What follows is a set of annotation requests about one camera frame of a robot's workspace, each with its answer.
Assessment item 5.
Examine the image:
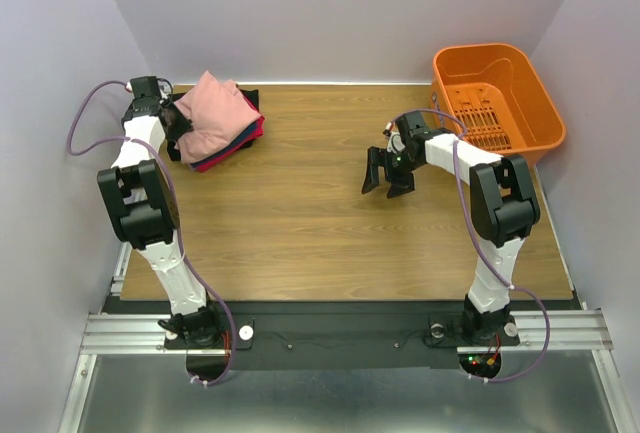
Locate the pink printed t-shirt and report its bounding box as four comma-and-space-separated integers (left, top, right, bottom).
174, 71, 264, 165

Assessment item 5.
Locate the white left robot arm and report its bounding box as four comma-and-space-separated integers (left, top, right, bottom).
97, 96, 223, 348

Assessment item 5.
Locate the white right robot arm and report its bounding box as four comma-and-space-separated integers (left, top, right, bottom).
362, 130, 541, 343

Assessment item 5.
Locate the folded blue t-shirt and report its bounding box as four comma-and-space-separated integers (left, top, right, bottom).
220, 118, 264, 155

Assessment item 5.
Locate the orange plastic basket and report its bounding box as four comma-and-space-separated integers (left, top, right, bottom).
429, 43, 566, 166

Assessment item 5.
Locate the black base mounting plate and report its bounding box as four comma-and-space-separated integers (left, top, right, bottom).
163, 297, 521, 372

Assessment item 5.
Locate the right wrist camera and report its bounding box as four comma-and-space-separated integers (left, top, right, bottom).
384, 110, 431, 144

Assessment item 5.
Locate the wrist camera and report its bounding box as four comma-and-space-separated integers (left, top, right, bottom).
384, 110, 431, 144
125, 76, 174, 103

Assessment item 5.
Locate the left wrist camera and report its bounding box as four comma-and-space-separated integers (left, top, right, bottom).
125, 76, 174, 103

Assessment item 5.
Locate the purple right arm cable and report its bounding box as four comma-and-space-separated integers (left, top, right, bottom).
384, 108, 552, 384

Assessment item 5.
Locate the aluminium front rail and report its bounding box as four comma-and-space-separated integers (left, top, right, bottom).
80, 310, 613, 356

